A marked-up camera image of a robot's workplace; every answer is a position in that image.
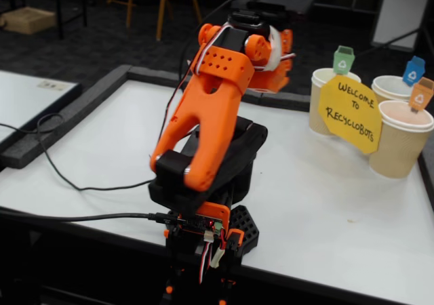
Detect orange recycling bin tag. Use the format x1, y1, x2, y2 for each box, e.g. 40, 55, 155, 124
408, 77, 434, 113

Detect small paper sticker label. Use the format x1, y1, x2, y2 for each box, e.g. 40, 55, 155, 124
36, 80, 67, 92

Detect orange controller board case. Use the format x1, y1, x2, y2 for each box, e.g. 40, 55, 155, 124
179, 201, 231, 241

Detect short dark foam strip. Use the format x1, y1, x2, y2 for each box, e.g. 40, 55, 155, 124
260, 90, 311, 112

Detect black slanted stand bar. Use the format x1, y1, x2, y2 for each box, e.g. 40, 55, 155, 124
355, 26, 429, 60

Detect white red black servo wires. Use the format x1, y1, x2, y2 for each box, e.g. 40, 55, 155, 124
197, 232, 229, 285

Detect brown cardboard box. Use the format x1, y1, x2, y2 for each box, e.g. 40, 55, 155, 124
0, 7, 57, 35

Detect thin black camera cable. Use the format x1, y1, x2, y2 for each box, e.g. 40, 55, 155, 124
0, 0, 258, 191

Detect white tape wrap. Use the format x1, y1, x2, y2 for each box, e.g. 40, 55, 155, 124
266, 26, 289, 72

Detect black table leg frame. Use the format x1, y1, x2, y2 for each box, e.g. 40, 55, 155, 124
54, 0, 89, 41

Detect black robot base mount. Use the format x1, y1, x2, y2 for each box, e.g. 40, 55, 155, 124
162, 205, 260, 305

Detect long dark foam strip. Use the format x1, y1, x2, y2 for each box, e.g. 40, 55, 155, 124
0, 64, 132, 169

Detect thick black USB cable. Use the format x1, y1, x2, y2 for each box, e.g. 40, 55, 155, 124
0, 206, 186, 227

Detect whiteboard with black frame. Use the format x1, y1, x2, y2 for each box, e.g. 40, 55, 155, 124
0, 69, 83, 152

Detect yellow welcome paper sign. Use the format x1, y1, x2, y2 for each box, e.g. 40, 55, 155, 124
317, 74, 382, 155

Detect green recycling bin tag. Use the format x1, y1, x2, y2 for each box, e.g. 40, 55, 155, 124
332, 45, 356, 75

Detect ribbed brown paper cup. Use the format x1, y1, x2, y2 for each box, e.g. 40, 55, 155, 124
309, 67, 362, 137
371, 75, 416, 103
368, 100, 434, 179

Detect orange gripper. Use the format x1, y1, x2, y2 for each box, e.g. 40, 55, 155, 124
243, 28, 294, 95

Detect blue recycling bin tag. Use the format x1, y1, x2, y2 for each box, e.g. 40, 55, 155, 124
402, 56, 427, 85

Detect white panel black frame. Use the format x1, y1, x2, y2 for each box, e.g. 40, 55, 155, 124
369, 0, 431, 52

